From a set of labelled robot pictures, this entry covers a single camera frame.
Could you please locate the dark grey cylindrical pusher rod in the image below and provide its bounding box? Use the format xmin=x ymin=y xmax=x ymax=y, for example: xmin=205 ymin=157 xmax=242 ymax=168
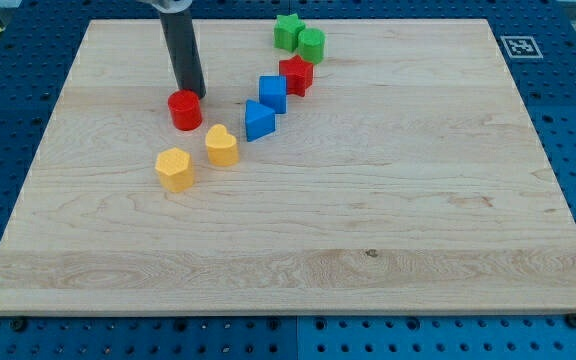
xmin=159 ymin=9 xmax=206 ymax=99

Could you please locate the grey pusher mount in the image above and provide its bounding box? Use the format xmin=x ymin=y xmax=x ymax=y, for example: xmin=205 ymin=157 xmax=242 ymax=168
xmin=137 ymin=0 xmax=193 ymax=12

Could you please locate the red cylinder block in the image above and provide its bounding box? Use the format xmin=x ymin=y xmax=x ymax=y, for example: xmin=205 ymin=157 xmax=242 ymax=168
xmin=167 ymin=90 xmax=202 ymax=131

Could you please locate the yellow heart block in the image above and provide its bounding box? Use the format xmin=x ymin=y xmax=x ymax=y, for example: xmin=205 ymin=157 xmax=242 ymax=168
xmin=205 ymin=124 xmax=239 ymax=166

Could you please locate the green star block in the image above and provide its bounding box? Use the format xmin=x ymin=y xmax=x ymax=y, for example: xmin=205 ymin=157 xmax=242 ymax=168
xmin=273 ymin=13 xmax=306 ymax=52

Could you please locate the blue cube block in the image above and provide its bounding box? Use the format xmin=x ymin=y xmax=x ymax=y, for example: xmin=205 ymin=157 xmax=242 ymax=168
xmin=258 ymin=75 xmax=287 ymax=114

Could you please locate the blue triangle block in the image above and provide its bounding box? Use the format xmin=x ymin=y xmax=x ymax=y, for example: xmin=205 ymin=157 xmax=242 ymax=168
xmin=245 ymin=100 xmax=276 ymax=142

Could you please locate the red star block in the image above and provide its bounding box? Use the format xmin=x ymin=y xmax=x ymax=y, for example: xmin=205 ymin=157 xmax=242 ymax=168
xmin=278 ymin=55 xmax=314 ymax=97

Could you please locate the green cylinder block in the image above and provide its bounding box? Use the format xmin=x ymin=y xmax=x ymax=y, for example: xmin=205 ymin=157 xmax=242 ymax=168
xmin=298 ymin=28 xmax=326 ymax=64

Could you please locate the yellow hexagon block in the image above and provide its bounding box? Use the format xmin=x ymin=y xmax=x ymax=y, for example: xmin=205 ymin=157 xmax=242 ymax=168
xmin=155 ymin=147 xmax=195 ymax=193

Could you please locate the light wooden board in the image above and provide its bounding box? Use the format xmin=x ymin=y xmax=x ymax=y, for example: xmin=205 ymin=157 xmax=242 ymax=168
xmin=0 ymin=19 xmax=576 ymax=317

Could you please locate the black screw bolt left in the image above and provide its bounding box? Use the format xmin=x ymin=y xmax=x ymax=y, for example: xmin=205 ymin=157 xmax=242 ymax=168
xmin=9 ymin=317 xmax=28 ymax=333

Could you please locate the black screw bolt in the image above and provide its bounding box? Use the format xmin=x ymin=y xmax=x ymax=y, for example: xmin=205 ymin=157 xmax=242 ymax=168
xmin=9 ymin=317 xmax=28 ymax=333
xmin=564 ymin=313 xmax=576 ymax=329

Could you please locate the white fiducial marker tag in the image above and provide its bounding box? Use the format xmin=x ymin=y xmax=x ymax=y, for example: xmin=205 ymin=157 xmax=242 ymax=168
xmin=501 ymin=35 xmax=543 ymax=59

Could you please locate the black screw bolt right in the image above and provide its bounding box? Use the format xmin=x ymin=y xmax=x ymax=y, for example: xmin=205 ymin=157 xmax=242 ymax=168
xmin=564 ymin=313 xmax=576 ymax=329

